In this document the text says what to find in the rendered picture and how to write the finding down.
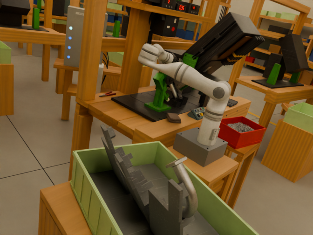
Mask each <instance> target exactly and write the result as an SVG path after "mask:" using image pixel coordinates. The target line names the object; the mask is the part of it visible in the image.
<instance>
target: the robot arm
mask: <svg viewBox="0 0 313 235"><path fill-rule="evenodd" d="M157 59H158V61H159V64H156V63H155V61H156V60H157ZM138 61H139V62H140V63H141V64H143V65H145V66H148V67H150V68H152V69H155V70H157V71H160V72H162V73H164V74H166V75H168V76H170V77H172V78H173V79H175V80H177V81H179V82H181V83H184V84H186V85H188V86H190V87H192V88H195V89H197V90H199V91H201V92H202V93H204V94H206V95H207V96H209V97H210V99H209V102H208V104H207V106H206V109H205V113H204V117H203V120H202V123H201V126H200V129H199V133H198V136H197V141H198V142H199V143H201V144H203V145H207V146H209V147H210V146H212V145H214V144H215V143H216V140H217V137H218V133H219V130H220V128H219V126H220V123H221V120H222V117H223V114H224V111H225V109H226V106H227V103H228V100H229V97H230V94H231V86H230V85H229V83H227V82H226V81H219V82H216V81H213V80H211V79H208V78H206V77H204V76H203V75H201V74H200V73H199V72H198V71H197V70H195V69H194V68H192V67H191V66H189V65H186V64H184V63H182V62H179V60H178V59H177V57H176V56H175V55H174V54H173V53H169V52H166V51H164V49H163V48H162V47H161V46H160V45H159V44H154V45H152V44H149V43H146V44H144V45H143V47H142V49H141V52H140V54H139V57H138Z"/></svg>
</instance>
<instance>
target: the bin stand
mask: <svg viewBox="0 0 313 235"><path fill-rule="evenodd" d="M260 143H261V142H260ZM260 143H258V144H254V145H250V146H246V147H243V148H239V149H233V148H232V147H230V146H228V145H227V147H226V150H225V153H224V155H225V156H227V153H228V151H229V150H230V151H232V152H234V153H236V154H237V156H236V157H235V158H234V161H236V162H238V163H239V165H238V168H237V169H236V170H235V173H234V175H233V178H232V180H231V183H230V186H229V188H228V191H227V194H226V196H225V199H224V202H225V203H227V201H228V199H229V201H228V203H227V205H228V206H229V207H230V208H231V209H232V210H233V209H234V206H235V204H236V201H237V199H238V196H239V194H240V191H241V189H242V186H243V184H244V181H245V179H246V176H247V174H248V171H249V169H250V166H251V164H252V161H253V159H254V156H255V154H256V151H257V149H258V148H259V146H260ZM243 160H244V162H243ZM242 162H243V164H242ZM241 165H242V167H241ZM240 168H241V169H240ZM239 170H240V172H239ZM238 173H239V175H238ZM237 175H238V178H237ZM236 178H237V180H236ZM235 180H236V183H235ZM234 183H235V185H234ZM233 186H234V188H233ZM232 188H233V191H232ZM231 191H232V193H231ZM230 194H231V196H230ZM229 196H230V198H229Z"/></svg>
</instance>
